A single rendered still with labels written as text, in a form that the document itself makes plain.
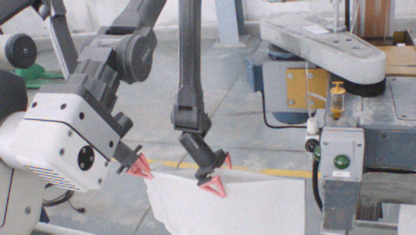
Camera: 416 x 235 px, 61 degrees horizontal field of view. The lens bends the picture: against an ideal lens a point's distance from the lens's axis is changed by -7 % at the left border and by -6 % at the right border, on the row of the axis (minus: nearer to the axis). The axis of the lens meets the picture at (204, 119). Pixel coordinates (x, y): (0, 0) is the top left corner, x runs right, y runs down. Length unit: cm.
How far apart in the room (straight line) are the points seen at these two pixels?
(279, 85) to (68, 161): 76
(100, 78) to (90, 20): 689
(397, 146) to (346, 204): 17
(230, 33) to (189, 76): 487
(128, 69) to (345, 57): 45
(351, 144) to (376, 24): 55
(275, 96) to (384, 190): 41
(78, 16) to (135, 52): 701
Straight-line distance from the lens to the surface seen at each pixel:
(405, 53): 110
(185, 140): 101
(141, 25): 65
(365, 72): 80
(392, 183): 100
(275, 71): 111
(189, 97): 95
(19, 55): 78
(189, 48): 93
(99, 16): 731
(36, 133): 51
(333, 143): 69
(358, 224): 139
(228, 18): 575
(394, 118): 75
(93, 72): 57
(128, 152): 115
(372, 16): 116
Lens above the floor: 169
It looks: 27 degrees down
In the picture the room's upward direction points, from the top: 9 degrees counter-clockwise
